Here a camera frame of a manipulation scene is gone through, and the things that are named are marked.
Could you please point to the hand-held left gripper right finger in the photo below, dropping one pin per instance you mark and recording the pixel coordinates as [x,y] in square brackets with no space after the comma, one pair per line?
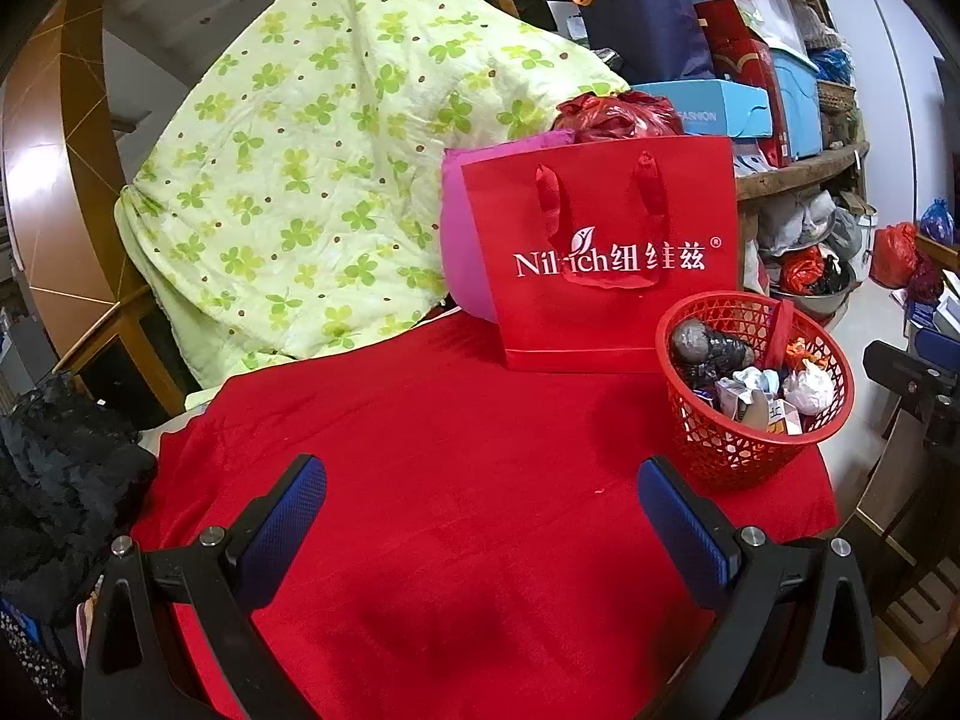
[686,540]

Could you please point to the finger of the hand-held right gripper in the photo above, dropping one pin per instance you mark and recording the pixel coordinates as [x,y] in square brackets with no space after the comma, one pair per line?
[946,427]
[900,371]

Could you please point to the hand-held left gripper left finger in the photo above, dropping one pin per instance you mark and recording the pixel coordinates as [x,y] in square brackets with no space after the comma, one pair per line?
[281,532]

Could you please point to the red plastic mesh basket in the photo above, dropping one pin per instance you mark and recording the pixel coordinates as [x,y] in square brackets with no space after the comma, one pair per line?
[720,450]

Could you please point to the black plastic bag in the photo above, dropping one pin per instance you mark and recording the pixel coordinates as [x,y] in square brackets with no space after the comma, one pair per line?
[701,345]

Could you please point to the wooden stool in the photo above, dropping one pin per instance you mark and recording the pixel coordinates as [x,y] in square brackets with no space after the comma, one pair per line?
[900,465]

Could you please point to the metal basin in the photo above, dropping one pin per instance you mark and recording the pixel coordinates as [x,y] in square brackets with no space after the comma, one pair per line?
[817,304]

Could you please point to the red plastic bag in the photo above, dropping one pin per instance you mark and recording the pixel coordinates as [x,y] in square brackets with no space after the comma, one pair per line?
[892,255]
[615,116]

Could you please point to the orange plastic bag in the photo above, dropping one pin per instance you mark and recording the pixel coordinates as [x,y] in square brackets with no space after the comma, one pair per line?
[799,270]

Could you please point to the blue plastic bag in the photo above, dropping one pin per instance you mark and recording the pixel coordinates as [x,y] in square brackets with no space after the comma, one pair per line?
[937,223]
[832,64]

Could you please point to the red blanket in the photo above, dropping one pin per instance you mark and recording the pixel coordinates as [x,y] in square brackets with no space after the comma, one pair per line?
[450,465]

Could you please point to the grey cloth bundle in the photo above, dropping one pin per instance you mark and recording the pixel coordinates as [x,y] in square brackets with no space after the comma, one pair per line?
[802,217]

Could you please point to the wooden shelf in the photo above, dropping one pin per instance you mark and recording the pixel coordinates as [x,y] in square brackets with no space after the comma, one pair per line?
[795,172]

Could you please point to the red paper bag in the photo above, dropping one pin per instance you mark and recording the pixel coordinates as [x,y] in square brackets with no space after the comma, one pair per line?
[525,315]

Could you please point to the woven basket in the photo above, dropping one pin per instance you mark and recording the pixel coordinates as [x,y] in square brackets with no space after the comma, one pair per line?
[836,97]

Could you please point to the dark spotted cloth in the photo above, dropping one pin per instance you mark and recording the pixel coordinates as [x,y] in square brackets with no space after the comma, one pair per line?
[30,660]

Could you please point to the blue cardboard box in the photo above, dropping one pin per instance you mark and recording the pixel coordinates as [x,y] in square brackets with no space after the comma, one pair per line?
[720,109]

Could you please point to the red gift box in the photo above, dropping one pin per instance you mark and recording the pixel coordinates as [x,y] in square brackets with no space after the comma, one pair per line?
[750,67]

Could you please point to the magenta pillow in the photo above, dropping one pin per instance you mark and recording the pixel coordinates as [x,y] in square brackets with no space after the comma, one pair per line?
[465,240]

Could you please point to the green clover print quilt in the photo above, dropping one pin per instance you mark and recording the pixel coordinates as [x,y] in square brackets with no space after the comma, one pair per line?
[300,165]

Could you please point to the wooden bed frame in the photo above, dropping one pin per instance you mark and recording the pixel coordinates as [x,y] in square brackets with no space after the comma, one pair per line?
[67,202]

